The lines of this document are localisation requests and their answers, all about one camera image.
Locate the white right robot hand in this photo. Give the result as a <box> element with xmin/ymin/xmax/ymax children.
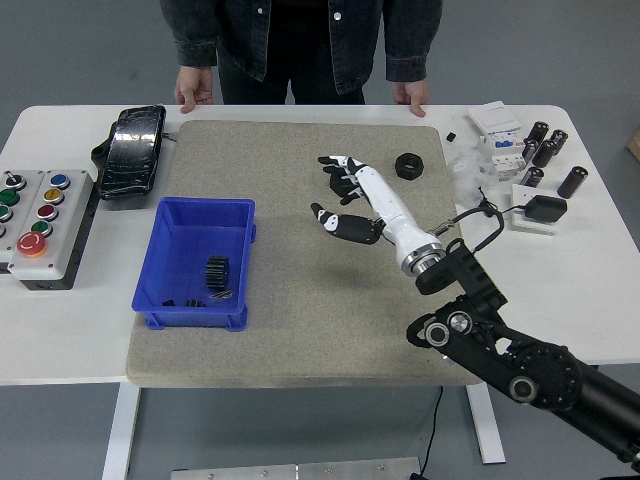
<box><xmin>310</xmin><ymin>154</ymin><xmax>447</xmax><ymax>277</ymax></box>

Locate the black adapter cord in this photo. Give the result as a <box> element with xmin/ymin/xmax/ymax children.
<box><xmin>474</xmin><ymin>185</ymin><xmax>526</xmax><ymax>217</ymax></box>

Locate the large black hex nut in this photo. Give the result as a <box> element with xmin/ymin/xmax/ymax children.
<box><xmin>328</xmin><ymin>170</ymin><xmax>362</xmax><ymax>199</ymax></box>

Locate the large black gear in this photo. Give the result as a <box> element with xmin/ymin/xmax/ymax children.
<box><xmin>204</xmin><ymin>255</ymin><xmax>230</xmax><ymax>291</ymax></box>

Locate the grey selector-switch button box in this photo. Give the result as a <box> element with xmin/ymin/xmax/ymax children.
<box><xmin>0</xmin><ymin>169</ymin><xmax>47</xmax><ymax>264</ymax></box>

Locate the small black hex nut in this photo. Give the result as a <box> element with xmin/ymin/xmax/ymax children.
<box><xmin>394</xmin><ymin>152</ymin><xmax>427</xmax><ymax>180</ymax></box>

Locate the silver metal plate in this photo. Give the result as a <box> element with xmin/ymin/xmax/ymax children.
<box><xmin>171</xmin><ymin>457</ymin><xmax>421</xmax><ymax>480</ymax></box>

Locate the blue plastic box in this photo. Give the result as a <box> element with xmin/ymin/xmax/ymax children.
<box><xmin>130</xmin><ymin>196</ymin><xmax>259</xmax><ymax>332</ymax></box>

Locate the white table leg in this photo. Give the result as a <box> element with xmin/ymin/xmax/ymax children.
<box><xmin>101</xmin><ymin>384</ymin><xmax>144</xmax><ymax>480</ymax></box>
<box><xmin>467</xmin><ymin>387</ymin><xmax>507</xmax><ymax>465</ymax></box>

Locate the person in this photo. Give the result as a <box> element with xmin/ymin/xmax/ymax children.
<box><xmin>214</xmin><ymin>0</ymin><xmax>389</xmax><ymax>106</ymax></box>

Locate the black button box base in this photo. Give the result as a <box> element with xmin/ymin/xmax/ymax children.
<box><xmin>0</xmin><ymin>187</ymin><xmax>101</xmax><ymax>291</ymax></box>

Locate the grey-brown felt mat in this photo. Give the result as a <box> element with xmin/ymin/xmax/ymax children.
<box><xmin>124</xmin><ymin>119</ymin><xmax>484</xmax><ymax>389</ymax></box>

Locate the crumpled clear plastic bag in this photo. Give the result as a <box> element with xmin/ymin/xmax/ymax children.
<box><xmin>446</xmin><ymin>144</ymin><xmax>496</xmax><ymax>209</ymax></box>

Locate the black floor cable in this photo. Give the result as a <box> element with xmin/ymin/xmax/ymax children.
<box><xmin>410</xmin><ymin>384</ymin><xmax>445</xmax><ymax>480</ymax></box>

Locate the white circuit breaker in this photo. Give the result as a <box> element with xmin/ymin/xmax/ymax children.
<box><xmin>478</xmin><ymin>134</ymin><xmax>531</xmax><ymax>184</ymax></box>

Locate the white cardboard package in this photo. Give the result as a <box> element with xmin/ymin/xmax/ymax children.
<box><xmin>467</xmin><ymin>101</ymin><xmax>524</xmax><ymax>144</ymax></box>

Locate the person's left hand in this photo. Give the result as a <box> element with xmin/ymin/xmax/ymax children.
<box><xmin>390</xmin><ymin>79</ymin><xmax>430</xmax><ymax>119</ymax></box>

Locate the grey emergency-stop button box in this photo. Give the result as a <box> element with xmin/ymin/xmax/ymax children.
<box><xmin>7</xmin><ymin>169</ymin><xmax>96</xmax><ymax>281</ymax></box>

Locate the black power adapter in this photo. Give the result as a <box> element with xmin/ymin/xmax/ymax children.
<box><xmin>522</xmin><ymin>195</ymin><xmax>569</xmax><ymax>225</ymax></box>

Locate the person's right hand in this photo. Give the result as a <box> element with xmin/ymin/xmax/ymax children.
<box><xmin>173</xmin><ymin>66</ymin><xmax>215</xmax><ymax>115</ymax></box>

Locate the black wrapped device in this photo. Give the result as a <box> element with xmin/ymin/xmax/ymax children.
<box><xmin>90</xmin><ymin>104</ymin><xmax>168</xmax><ymax>201</ymax></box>

